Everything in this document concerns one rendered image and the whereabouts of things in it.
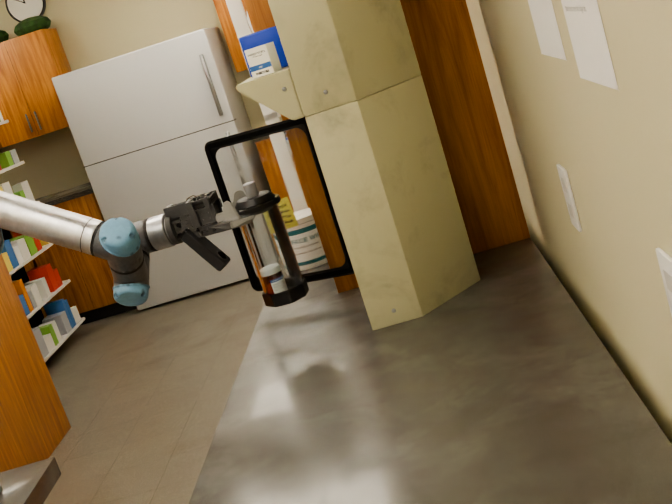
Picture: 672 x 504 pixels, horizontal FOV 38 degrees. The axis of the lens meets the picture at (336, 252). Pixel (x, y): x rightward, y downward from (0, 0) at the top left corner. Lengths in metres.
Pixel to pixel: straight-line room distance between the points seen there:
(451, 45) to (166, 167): 4.91
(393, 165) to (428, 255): 0.21
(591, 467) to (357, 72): 0.98
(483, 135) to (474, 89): 0.11
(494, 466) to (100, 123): 5.99
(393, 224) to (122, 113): 5.21
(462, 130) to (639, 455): 1.21
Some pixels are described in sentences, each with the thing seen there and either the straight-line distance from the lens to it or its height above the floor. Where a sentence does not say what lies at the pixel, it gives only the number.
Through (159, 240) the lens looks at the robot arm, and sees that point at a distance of 2.16.
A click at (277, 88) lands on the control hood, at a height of 1.48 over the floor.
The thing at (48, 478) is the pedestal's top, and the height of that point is 0.92.
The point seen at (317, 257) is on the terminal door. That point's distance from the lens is 2.38.
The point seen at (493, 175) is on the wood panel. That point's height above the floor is 1.11.
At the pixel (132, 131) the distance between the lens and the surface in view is 7.10.
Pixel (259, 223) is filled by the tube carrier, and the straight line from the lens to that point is 2.07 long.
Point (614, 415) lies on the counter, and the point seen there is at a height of 0.94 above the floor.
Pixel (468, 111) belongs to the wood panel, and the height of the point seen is 1.28.
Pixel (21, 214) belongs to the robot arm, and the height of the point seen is 1.39.
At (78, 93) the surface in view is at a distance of 7.17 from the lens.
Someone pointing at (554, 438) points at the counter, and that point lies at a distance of 1.42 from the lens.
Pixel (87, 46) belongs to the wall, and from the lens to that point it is 7.84.
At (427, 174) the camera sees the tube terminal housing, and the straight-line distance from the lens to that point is 2.09.
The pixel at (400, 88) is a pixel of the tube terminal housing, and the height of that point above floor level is 1.40.
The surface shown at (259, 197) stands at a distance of 2.07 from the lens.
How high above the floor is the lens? 1.57
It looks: 13 degrees down
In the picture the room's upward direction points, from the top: 18 degrees counter-clockwise
